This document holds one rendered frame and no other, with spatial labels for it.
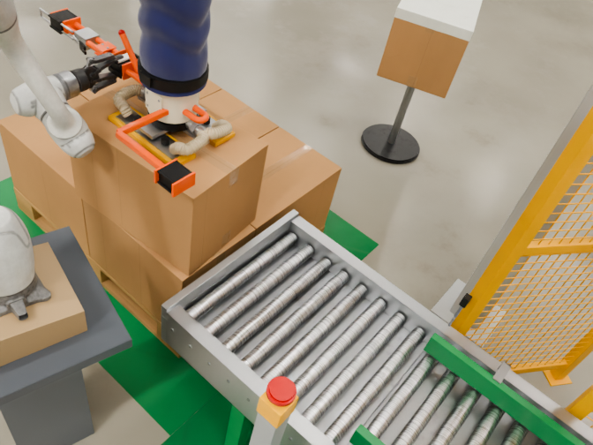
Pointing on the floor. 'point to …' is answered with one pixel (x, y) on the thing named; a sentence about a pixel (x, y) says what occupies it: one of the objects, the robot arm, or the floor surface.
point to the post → (270, 422)
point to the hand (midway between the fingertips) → (123, 64)
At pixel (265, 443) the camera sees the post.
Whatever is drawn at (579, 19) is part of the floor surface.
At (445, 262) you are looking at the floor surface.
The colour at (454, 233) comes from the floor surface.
